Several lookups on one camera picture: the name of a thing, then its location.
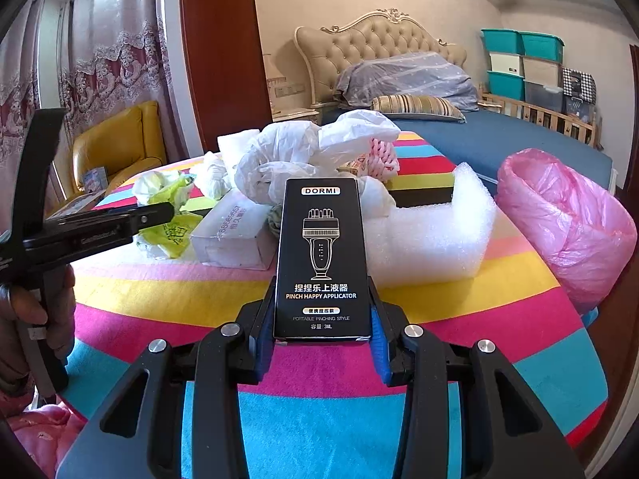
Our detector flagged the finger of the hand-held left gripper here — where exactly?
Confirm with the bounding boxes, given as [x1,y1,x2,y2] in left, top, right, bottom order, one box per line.
[44,201,177,234]
[24,218,151,261]

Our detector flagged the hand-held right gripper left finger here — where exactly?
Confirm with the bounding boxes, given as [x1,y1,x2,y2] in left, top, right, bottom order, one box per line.
[57,274,278,479]

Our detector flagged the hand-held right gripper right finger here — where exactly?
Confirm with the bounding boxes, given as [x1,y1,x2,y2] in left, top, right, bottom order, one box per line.
[367,274,585,479]

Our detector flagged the yellow-green plastic bag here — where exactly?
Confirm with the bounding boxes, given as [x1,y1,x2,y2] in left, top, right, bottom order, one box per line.
[131,170,204,261]

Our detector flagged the black printed carton box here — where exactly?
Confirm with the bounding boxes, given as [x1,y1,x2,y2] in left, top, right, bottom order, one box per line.
[274,177,374,346]

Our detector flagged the pink foam fruit net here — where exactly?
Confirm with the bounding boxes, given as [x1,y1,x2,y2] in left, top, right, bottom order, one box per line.
[367,139,401,184]

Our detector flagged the pink bag lined bin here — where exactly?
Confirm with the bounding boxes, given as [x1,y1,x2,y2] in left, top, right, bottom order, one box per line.
[496,148,638,316]

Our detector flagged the person's left hand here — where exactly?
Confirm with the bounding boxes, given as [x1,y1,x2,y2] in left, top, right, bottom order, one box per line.
[0,263,77,396]

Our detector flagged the yellow armchair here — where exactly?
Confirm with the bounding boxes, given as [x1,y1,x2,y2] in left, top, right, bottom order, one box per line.
[69,100,169,196]

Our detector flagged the white cardboard box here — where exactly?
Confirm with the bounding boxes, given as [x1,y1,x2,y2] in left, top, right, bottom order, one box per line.
[189,191,281,271]

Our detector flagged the white foam sheet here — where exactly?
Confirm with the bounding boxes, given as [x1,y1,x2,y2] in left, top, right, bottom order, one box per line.
[366,160,501,291]

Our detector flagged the lace curtains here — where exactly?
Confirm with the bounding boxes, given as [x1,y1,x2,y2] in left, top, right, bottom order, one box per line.
[0,0,187,201]

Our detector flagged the white plastic bag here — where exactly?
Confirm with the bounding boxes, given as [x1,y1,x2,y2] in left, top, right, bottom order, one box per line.
[234,121,323,206]
[316,109,403,156]

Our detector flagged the small printed carton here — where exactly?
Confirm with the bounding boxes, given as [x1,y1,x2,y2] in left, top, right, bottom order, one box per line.
[338,156,373,177]

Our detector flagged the pink quilted garment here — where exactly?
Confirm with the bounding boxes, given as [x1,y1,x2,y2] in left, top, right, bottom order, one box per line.
[6,403,87,479]

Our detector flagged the beige table lamp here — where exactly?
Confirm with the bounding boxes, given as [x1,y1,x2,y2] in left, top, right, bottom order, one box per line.
[261,54,281,111]

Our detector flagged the bed with blue sheet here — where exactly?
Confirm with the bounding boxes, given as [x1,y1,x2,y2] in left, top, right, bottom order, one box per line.
[319,107,616,196]

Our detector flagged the striped pillow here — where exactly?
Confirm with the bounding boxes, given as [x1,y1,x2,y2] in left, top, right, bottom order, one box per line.
[371,94,468,124]

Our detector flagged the grey-blue duvet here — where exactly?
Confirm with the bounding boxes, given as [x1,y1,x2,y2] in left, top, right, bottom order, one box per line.
[333,51,481,111]

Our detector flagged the teal storage box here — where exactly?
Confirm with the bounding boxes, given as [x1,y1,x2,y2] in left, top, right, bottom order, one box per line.
[486,70,527,103]
[519,31,566,61]
[480,28,526,57]

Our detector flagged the clear grey storage box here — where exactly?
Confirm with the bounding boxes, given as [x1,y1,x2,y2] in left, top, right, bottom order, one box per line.
[523,79,565,111]

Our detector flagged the beige tufted headboard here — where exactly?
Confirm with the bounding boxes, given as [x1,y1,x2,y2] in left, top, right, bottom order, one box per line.
[294,6,468,121]

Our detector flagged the white storage box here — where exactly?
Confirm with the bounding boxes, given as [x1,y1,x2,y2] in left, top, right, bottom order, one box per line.
[487,51,526,77]

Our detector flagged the dark storage bag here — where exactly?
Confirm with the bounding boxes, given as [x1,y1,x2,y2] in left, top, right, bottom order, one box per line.
[563,95,596,119]

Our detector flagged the beige storage box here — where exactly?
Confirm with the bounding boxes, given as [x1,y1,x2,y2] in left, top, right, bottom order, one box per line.
[520,56,563,84]

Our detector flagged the checkered bag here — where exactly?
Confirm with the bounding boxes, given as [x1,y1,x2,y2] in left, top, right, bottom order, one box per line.
[560,66,598,99]

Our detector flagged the red-brown wooden door frame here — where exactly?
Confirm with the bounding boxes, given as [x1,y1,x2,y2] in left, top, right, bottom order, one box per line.
[179,0,274,154]

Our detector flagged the wooden crib rail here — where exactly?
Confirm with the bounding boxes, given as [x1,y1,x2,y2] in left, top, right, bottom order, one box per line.
[478,91,601,149]

